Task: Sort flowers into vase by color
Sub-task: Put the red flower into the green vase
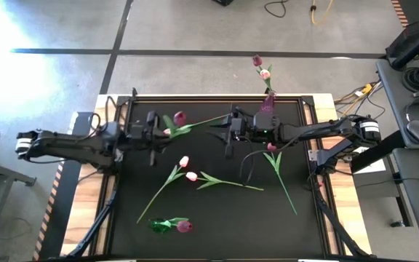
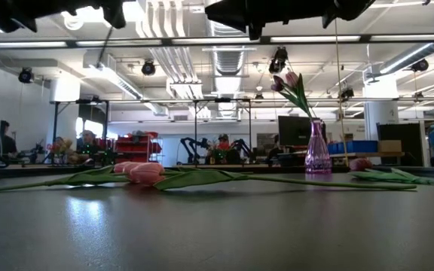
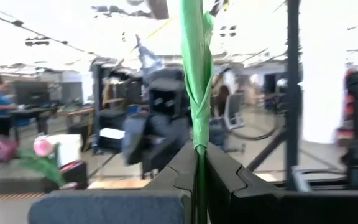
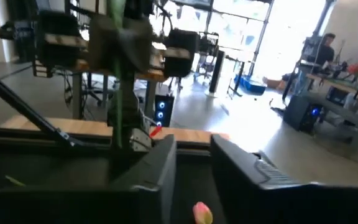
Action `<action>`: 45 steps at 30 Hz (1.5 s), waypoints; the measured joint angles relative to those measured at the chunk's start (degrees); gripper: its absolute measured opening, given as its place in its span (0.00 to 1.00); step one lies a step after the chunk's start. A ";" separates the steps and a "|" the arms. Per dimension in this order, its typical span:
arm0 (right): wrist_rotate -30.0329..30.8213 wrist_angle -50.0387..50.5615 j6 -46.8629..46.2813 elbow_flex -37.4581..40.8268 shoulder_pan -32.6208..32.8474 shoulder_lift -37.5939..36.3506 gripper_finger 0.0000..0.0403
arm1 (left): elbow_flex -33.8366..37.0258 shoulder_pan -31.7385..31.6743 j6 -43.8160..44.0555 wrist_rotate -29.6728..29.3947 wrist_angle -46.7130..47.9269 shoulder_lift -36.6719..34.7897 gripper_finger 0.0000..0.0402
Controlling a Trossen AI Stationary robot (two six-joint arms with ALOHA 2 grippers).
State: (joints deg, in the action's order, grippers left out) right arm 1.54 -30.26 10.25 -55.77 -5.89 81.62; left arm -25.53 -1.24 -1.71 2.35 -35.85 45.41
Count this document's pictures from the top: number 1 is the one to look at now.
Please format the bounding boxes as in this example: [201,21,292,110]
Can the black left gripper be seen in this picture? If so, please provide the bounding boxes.
[123,110,175,167]

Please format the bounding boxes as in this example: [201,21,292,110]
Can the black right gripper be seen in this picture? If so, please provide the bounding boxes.
[206,104,282,160]

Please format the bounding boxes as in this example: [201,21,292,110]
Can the pale pink tulip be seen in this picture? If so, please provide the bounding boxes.
[258,64,274,94]

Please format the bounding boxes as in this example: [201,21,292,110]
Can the dark pink tulip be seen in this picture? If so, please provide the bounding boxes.
[158,217,193,234]
[262,142,299,216]

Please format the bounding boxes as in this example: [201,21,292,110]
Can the purple glass vase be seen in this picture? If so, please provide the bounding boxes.
[259,90,278,114]

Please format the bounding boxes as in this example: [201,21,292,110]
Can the green glass vase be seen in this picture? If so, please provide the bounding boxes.
[148,217,172,234]

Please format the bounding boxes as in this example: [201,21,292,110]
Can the white paper sheet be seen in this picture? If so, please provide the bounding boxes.
[353,145,388,175]

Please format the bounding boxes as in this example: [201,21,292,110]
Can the black desk leg beam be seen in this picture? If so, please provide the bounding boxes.
[350,130,407,174]

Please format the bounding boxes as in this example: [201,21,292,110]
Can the black equipment box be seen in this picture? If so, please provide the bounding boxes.
[385,20,419,61]

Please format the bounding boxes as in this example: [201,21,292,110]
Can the black monitor pole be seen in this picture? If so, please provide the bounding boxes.
[391,22,419,71]

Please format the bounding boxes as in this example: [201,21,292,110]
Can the black hanging arm cable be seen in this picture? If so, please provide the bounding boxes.
[239,136,298,186]

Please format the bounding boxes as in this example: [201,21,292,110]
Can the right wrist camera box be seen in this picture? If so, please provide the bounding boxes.
[255,112,280,132]

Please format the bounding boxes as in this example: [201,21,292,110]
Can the black table frame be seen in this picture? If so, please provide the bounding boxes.
[102,87,336,260]

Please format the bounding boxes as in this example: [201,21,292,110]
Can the black diagonal frame strut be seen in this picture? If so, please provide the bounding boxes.
[65,181,120,258]
[313,188,369,258]

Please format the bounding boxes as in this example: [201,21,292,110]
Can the yellow floor cable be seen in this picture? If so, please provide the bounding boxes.
[310,0,337,26]

